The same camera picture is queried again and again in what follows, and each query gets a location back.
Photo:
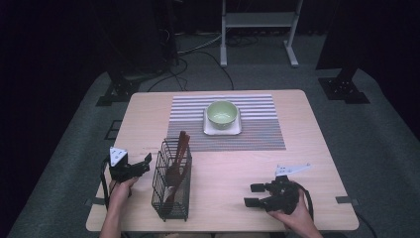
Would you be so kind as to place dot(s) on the white square plate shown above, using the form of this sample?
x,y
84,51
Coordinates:
x,y
211,131

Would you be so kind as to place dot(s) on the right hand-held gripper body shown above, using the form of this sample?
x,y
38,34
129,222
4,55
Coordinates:
x,y
284,196

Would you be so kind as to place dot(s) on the black stand base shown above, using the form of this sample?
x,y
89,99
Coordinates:
x,y
345,89
117,92

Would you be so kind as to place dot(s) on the person's right hand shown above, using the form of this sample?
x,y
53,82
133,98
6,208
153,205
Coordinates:
x,y
302,218

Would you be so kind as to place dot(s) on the grey tape strip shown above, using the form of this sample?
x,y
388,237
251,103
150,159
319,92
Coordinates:
x,y
346,200
94,201

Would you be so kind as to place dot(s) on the person's left hand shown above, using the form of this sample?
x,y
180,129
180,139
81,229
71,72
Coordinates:
x,y
120,193

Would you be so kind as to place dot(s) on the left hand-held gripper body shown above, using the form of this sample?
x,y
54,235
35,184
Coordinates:
x,y
120,170

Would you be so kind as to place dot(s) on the dark equipment cabinet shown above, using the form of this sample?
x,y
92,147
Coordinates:
x,y
145,39

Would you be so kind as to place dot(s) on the white metal stand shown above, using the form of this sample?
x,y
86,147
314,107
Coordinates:
x,y
261,19

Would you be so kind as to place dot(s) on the striped placemat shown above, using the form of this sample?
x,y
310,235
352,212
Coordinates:
x,y
261,132

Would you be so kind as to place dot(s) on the green bowl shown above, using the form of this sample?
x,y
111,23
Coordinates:
x,y
222,114

